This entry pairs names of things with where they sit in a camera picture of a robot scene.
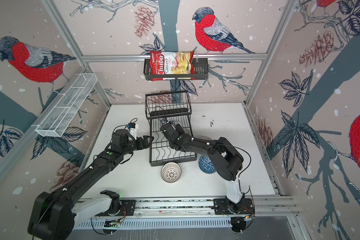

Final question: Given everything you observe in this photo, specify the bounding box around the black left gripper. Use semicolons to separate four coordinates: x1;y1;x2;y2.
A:
121;134;154;156

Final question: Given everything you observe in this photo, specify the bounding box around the white red dotted bowl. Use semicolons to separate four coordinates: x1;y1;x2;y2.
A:
161;162;182;183

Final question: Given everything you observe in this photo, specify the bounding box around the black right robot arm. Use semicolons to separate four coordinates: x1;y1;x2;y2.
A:
160;122;244;207

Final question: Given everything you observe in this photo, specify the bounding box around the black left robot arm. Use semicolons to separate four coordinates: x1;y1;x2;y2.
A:
28;129;154;240

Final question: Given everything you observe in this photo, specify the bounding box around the maroon striped bowl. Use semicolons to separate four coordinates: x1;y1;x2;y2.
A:
199;136;212;141

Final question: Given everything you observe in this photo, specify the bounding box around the blue geometric patterned bowl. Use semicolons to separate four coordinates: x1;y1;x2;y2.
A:
198;156;216;174

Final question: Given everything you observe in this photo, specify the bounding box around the red cassava chips bag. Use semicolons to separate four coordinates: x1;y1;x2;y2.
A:
150;51;195;81

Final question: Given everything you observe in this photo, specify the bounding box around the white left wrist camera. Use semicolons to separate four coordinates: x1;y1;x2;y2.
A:
127;123;139;139

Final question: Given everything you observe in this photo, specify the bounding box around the black wire dish rack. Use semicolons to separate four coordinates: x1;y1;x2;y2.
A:
145;91;197;167

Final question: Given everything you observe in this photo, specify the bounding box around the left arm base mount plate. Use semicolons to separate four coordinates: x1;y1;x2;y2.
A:
97;199;136;217

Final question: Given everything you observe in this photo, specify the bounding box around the black wall shelf basket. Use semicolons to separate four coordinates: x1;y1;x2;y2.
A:
143;58;209;81

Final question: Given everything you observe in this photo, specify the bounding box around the white wire mesh basket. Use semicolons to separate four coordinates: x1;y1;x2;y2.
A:
36;73;98;137

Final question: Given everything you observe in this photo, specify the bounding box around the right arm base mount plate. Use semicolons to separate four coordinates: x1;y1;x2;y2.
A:
213;198;255;216

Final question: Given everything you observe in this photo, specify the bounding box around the aluminium front rail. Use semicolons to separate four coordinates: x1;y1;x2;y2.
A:
74;196;298;218

